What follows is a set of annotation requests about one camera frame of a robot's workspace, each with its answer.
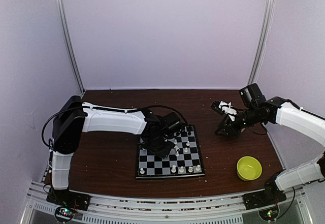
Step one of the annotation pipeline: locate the left aluminium frame post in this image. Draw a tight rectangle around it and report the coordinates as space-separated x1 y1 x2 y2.
56 0 85 94

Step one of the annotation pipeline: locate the yellow-green bowl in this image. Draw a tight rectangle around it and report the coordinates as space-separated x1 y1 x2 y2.
236 156 263 181

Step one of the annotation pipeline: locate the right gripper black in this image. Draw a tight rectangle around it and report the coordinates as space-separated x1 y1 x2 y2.
214 106 259 138

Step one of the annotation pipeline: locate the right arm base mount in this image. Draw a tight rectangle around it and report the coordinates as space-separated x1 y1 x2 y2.
242 189 287 221

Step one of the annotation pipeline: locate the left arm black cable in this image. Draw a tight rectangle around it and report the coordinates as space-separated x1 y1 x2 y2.
41 104 190 148

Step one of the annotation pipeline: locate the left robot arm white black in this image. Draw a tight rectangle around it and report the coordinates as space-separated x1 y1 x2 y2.
45 95 188 206

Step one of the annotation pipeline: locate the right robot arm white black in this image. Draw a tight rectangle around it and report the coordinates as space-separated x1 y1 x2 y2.
211 83 324 205

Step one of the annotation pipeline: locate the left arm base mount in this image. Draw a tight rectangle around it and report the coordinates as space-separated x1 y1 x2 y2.
46 190 90 223

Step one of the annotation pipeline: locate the right aluminium frame post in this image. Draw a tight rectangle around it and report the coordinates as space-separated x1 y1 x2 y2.
247 0 275 85

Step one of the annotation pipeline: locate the black white chessboard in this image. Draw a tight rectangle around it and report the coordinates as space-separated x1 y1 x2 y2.
135 125 205 180

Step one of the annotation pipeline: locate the aluminium frame post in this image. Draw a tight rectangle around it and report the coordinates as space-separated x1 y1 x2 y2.
247 0 275 85
56 0 85 94

